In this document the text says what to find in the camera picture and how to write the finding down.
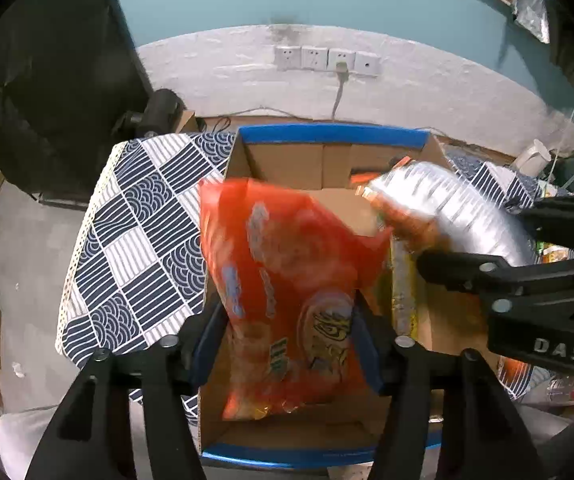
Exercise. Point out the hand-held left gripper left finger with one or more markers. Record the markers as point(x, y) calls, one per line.
point(207, 345)

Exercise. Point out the navy white patterned tablecloth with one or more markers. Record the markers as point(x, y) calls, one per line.
point(137, 240)

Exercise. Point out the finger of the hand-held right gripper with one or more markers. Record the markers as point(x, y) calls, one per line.
point(467, 272)
point(567, 222)

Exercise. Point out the green snack packet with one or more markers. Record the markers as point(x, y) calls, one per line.
point(549, 256)

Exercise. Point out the white wall socket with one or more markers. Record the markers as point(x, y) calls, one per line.
point(287, 58)
point(336, 56)
point(368, 64)
point(314, 58)

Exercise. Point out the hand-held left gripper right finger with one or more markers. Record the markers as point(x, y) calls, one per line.
point(369, 345)

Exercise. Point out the blue-rimmed cardboard box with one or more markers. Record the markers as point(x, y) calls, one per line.
point(287, 160)

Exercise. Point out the clear plastic bottle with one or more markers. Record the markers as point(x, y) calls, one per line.
point(567, 389)

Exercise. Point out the white jug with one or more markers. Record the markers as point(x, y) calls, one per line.
point(529, 160)

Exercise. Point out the orange snack bag silver back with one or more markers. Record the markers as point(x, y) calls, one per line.
point(467, 210)

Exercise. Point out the long yellow snack packet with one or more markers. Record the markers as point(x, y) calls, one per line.
point(403, 295)

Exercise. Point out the black panel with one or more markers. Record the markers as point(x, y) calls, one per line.
point(57, 85)

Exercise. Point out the silver foil sheet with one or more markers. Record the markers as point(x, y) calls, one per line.
point(532, 5)

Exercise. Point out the large orange-red snack bag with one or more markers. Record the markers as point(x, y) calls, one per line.
point(287, 270)

